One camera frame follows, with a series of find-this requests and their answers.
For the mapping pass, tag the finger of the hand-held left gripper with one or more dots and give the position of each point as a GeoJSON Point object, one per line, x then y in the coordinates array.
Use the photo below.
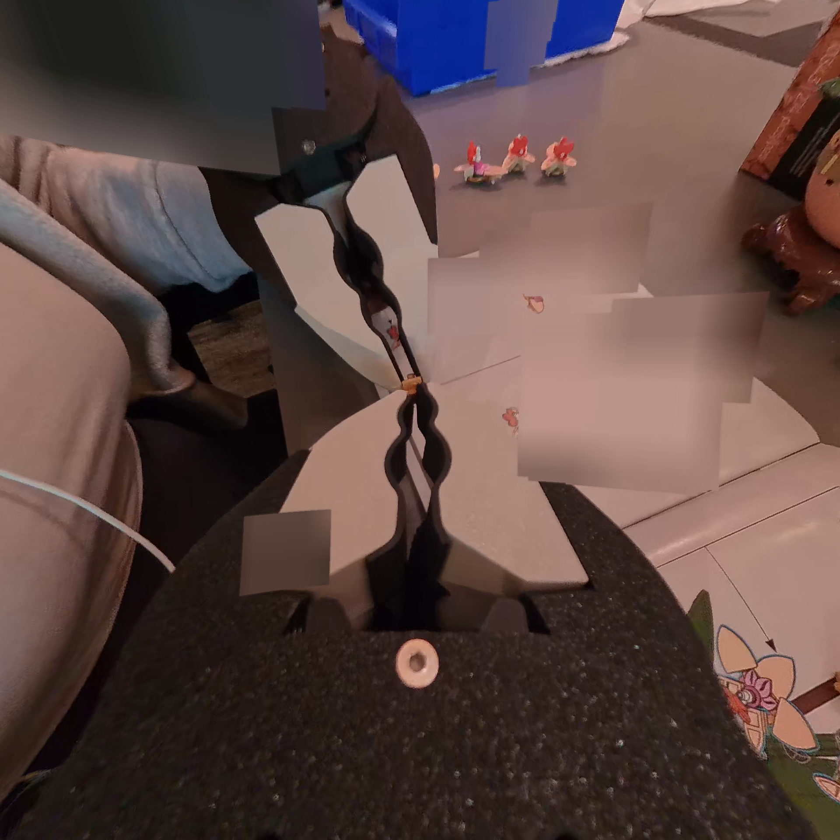
{"type": "Point", "coordinates": [400, 236]}
{"type": "Point", "coordinates": [308, 262]}

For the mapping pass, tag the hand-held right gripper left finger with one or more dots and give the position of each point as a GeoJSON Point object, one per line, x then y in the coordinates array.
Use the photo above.
{"type": "Point", "coordinates": [348, 472]}

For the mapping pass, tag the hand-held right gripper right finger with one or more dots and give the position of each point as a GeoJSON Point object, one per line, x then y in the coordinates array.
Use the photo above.
{"type": "Point", "coordinates": [499, 525]}

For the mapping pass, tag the small yellow stud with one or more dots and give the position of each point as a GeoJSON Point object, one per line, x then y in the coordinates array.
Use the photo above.
{"type": "Point", "coordinates": [411, 382]}

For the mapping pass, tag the blue plastic bin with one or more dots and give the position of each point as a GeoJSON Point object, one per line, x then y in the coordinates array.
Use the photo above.
{"type": "Point", "coordinates": [426, 39]}

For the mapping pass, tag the assembled toy brick flower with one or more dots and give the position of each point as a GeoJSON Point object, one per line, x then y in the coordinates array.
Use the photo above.
{"type": "Point", "coordinates": [479, 165]}
{"type": "Point", "coordinates": [558, 159]}
{"type": "Point", "coordinates": [518, 156]}

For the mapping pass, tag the toy brick instruction booklet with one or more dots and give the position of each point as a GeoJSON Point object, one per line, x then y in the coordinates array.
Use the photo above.
{"type": "Point", "coordinates": [774, 525]}

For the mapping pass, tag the person's torso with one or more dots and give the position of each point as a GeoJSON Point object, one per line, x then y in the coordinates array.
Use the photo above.
{"type": "Point", "coordinates": [52, 459]}

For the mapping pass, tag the dark toy set box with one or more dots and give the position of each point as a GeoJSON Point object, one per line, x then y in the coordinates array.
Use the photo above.
{"type": "Point", "coordinates": [807, 144]}

